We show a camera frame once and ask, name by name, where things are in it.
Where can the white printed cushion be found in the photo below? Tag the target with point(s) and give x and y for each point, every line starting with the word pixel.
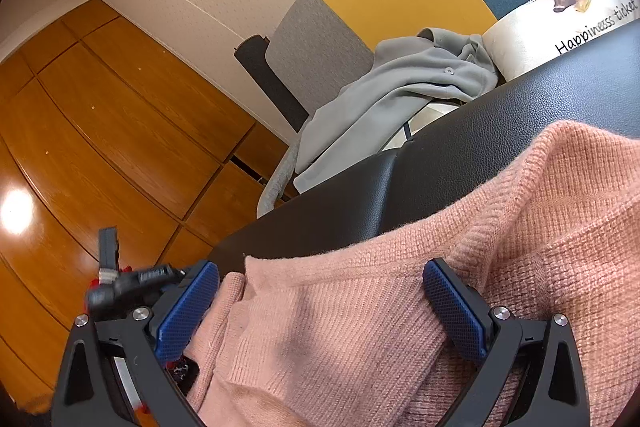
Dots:
pixel 530 37

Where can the grey garment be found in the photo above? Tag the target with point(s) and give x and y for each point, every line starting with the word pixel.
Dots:
pixel 390 92

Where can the pink knitted sweater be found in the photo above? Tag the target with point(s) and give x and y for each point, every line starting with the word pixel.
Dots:
pixel 550 232

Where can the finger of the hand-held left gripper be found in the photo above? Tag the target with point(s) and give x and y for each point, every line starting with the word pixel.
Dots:
pixel 125 287

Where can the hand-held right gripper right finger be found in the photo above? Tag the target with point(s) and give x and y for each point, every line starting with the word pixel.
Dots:
pixel 455 312

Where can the black leather bench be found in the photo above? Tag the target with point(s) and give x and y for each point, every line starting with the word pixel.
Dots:
pixel 450 147

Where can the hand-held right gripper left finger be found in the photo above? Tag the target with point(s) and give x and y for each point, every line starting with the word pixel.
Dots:
pixel 187 312

